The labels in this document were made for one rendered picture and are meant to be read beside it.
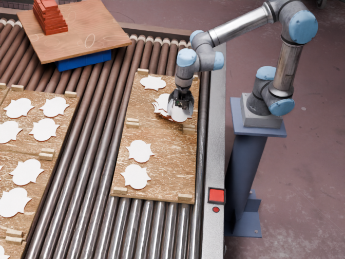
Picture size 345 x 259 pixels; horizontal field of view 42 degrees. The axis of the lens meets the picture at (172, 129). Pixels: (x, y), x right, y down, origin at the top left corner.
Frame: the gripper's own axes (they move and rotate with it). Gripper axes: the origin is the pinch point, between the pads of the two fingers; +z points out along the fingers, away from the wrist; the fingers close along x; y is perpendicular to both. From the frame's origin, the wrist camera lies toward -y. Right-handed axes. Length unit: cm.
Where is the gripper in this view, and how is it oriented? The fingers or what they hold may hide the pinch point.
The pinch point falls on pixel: (179, 111)
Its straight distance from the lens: 208.4
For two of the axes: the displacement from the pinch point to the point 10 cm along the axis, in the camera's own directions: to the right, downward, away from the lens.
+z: -0.8, 6.7, 7.4
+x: 9.9, 1.2, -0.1
